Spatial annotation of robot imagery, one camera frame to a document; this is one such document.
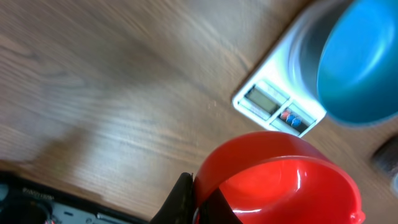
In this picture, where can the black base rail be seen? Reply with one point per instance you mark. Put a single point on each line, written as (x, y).
(26, 202)

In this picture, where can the red scoop with blue handle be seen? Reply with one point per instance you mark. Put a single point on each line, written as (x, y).
(274, 177)

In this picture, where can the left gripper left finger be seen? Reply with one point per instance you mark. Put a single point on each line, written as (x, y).
(178, 207)

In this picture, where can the blue bowl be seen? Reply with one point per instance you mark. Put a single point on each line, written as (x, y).
(357, 73)

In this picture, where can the clear plastic container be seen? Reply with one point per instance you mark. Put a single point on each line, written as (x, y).
(385, 160)

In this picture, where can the white kitchen scale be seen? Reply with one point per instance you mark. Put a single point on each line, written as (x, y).
(281, 93)

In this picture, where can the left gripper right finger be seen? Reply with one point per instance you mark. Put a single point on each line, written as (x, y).
(216, 210)

